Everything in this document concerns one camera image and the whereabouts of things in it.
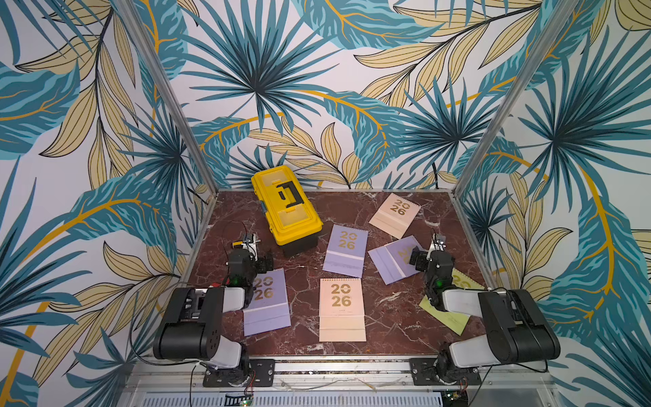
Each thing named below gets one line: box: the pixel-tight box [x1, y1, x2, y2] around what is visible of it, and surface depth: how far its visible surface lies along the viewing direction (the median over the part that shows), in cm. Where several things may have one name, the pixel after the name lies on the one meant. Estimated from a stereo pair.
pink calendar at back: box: [368, 192, 423, 240], surface depth 112 cm
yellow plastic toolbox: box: [250, 164, 324, 257], surface depth 92 cm
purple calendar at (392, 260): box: [367, 234, 424, 286], surface depth 99 cm
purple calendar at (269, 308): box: [242, 267, 291, 337], surface depth 87 cm
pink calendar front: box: [318, 278, 368, 342], surface depth 86 cm
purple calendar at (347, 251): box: [322, 223, 369, 279], surface depth 102 cm
